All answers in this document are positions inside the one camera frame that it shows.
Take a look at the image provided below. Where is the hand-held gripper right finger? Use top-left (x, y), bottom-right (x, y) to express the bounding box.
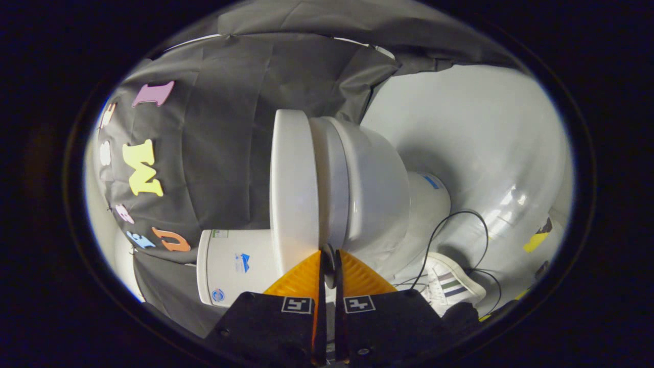
top-left (335, 249), bottom-right (463, 367)

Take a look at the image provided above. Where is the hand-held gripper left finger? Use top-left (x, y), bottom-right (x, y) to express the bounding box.
top-left (204, 249), bottom-right (328, 368)

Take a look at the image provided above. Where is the white toilet lid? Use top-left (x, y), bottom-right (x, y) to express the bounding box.
top-left (270, 109), bottom-right (320, 274)

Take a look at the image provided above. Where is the white toilet seat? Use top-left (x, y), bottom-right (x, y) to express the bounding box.
top-left (309, 118), bottom-right (351, 252)

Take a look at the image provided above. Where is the white striped sneaker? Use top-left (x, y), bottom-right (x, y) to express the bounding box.
top-left (420, 252), bottom-right (487, 316)

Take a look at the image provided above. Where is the yellow black floor tape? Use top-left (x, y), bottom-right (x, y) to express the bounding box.
top-left (523, 217), bottom-right (554, 254)

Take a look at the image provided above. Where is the black backdrop cloth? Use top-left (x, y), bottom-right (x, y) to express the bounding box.
top-left (97, 0), bottom-right (514, 338)

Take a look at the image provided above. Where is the thin black cable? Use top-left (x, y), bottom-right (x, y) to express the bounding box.
top-left (393, 210), bottom-right (503, 313)

